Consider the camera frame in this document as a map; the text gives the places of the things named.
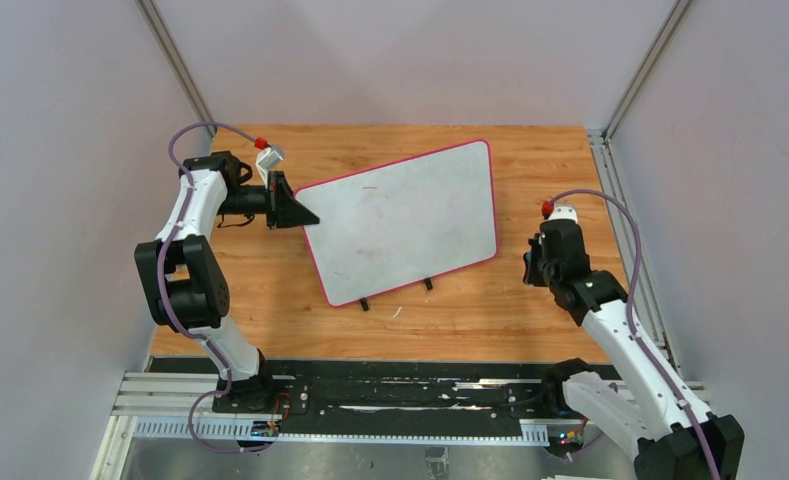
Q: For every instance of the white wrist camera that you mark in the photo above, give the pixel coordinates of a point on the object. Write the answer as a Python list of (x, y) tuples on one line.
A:
[(266, 162), (563, 212)]

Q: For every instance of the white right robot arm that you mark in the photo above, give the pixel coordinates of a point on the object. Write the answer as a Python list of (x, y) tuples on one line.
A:
[(664, 428)]

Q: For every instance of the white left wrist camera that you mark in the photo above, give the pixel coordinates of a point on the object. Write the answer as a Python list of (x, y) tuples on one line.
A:
[(266, 162)]

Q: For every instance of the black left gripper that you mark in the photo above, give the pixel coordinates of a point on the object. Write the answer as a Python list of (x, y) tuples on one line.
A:
[(275, 199)]

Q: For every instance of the aluminium frame rail right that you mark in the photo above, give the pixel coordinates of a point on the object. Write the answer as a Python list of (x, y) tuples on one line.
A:
[(646, 303)]

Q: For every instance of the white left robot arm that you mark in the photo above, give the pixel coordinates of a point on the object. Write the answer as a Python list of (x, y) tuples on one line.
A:
[(183, 283)]

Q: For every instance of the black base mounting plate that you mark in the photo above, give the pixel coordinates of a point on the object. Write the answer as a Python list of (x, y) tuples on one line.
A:
[(388, 399)]

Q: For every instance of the aluminium frame post right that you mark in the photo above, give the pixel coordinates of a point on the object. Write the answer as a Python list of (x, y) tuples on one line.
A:
[(673, 20)]

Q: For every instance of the aluminium frame post left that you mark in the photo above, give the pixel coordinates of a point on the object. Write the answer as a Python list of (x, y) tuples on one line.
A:
[(164, 39)]

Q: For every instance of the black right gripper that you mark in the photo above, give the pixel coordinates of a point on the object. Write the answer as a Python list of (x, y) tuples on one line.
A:
[(533, 263)]

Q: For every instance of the pink-framed whiteboard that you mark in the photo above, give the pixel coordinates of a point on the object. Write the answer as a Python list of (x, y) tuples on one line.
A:
[(403, 222)]

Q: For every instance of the aluminium frame post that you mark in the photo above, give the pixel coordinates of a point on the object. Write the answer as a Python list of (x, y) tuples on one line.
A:
[(164, 39), (673, 20)]

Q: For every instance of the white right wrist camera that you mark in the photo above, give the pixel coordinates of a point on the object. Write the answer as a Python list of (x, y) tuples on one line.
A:
[(563, 212)]

